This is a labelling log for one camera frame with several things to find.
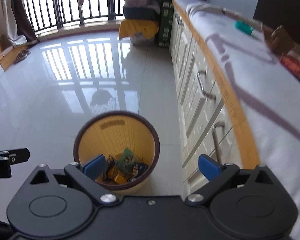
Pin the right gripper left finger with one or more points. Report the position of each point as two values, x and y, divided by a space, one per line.
82 177

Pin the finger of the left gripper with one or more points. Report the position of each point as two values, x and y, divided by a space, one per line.
17 156

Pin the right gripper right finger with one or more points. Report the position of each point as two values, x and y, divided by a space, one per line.
219 178

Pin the yellow snack bag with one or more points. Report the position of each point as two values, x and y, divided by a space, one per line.
115 176

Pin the blue Pepsi can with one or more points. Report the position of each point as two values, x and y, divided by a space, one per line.
137 170

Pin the yellow trash bin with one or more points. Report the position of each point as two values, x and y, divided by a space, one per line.
110 134

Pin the white drawer cabinet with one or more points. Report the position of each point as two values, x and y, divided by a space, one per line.
205 126

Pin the pair of slippers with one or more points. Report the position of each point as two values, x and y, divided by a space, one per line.
22 55

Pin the patterned bed sheet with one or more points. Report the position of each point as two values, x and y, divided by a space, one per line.
261 96

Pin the brown curtain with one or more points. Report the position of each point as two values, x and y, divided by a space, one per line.
18 28

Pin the red snack packet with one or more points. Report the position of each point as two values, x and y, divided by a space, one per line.
292 65

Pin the brown cardboard piece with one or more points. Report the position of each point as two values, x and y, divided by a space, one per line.
278 41

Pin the black balcony railing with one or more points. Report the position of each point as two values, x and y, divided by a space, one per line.
49 15

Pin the teal round lid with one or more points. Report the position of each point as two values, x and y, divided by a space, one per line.
244 27

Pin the yellow cloth covered box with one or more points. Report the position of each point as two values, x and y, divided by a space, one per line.
140 32

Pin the green cardboard box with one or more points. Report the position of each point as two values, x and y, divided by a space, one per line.
166 21

